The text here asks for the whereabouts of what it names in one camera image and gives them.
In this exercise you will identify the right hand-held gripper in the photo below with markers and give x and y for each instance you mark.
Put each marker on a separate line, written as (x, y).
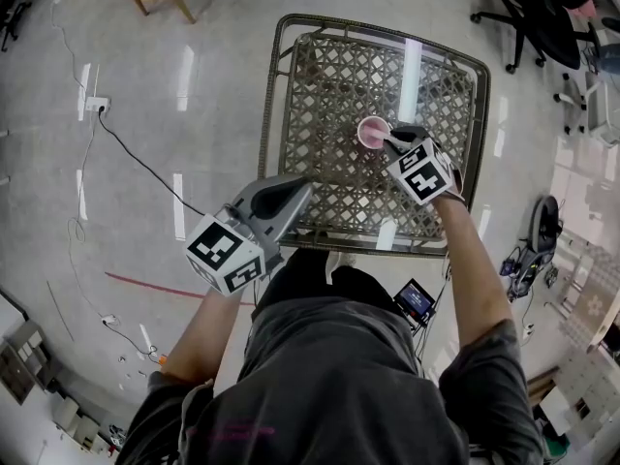
(424, 175)

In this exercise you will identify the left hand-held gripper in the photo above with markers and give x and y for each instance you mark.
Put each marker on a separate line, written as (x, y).
(225, 255)

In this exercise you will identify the red cup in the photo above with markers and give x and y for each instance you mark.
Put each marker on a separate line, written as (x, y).
(368, 139)

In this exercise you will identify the person's left forearm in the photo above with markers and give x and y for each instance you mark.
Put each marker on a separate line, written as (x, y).
(203, 337)

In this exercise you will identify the person's right forearm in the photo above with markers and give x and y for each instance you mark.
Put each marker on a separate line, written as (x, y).
(477, 279)

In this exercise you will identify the person's black trousers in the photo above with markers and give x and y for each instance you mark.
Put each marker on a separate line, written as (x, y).
(295, 274)

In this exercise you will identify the rattan glass-top table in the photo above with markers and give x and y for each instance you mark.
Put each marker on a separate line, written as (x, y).
(339, 90)

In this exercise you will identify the person's right white shoe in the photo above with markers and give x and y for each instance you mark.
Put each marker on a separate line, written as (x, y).
(348, 259)

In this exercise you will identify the small black display screen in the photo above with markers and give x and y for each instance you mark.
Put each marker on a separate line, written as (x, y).
(414, 299)

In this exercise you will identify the spare grey gripper device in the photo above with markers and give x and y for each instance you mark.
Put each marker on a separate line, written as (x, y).
(542, 221)

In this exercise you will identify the black chair with red back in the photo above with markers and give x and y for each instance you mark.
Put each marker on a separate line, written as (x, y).
(547, 22)

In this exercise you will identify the person's grey shirt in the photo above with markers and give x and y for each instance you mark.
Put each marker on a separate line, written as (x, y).
(329, 390)

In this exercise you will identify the white rolling chair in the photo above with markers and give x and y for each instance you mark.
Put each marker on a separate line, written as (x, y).
(598, 109)

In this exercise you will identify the white power strip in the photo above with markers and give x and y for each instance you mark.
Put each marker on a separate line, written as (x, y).
(98, 103)

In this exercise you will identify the small white plug adapter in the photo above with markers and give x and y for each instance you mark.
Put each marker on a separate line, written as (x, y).
(108, 319)

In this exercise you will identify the grey metal cabinet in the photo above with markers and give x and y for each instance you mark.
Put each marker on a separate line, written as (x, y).
(24, 361)

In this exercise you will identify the white wall plug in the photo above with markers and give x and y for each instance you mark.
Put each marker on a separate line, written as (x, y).
(528, 331)

